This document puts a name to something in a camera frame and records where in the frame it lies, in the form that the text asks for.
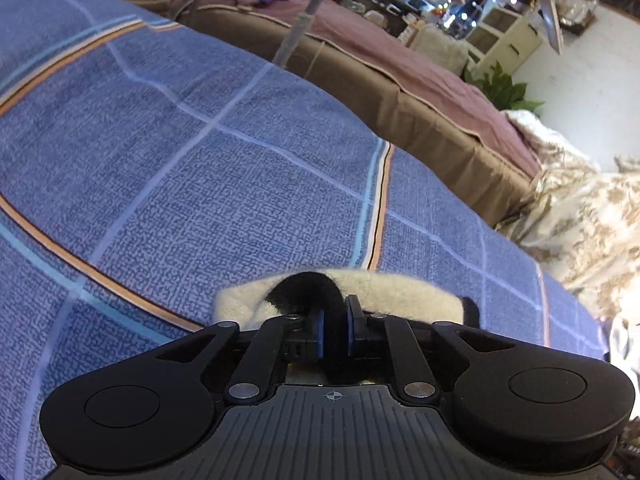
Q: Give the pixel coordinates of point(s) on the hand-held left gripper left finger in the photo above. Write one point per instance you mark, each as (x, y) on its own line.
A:
(318, 335)

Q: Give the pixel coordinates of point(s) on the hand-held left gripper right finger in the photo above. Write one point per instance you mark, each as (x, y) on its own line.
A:
(351, 332)

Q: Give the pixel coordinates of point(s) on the cream and black knit garment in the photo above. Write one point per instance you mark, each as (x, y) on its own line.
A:
(400, 295)

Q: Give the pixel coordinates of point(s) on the blue plaid bed sheet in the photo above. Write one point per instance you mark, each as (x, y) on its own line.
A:
(200, 160)

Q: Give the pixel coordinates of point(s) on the brown bed with mauve cover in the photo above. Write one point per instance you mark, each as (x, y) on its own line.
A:
(400, 100)

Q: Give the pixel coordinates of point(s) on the beige camouflage quilt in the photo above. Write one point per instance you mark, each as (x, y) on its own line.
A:
(585, 220)

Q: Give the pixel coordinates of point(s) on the white cloth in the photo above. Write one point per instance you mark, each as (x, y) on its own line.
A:
(625, 340)

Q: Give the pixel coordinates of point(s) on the green leafy plant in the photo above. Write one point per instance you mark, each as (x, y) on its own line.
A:
(500, 90)

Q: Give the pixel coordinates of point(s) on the beige pillow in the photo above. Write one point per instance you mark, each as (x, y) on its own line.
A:
(442, 50)

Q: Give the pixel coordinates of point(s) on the cream cabinet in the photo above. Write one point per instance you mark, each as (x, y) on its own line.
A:
(505, 35)

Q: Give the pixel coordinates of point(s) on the white arched tube frame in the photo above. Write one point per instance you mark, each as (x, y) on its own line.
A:
(300, 25)

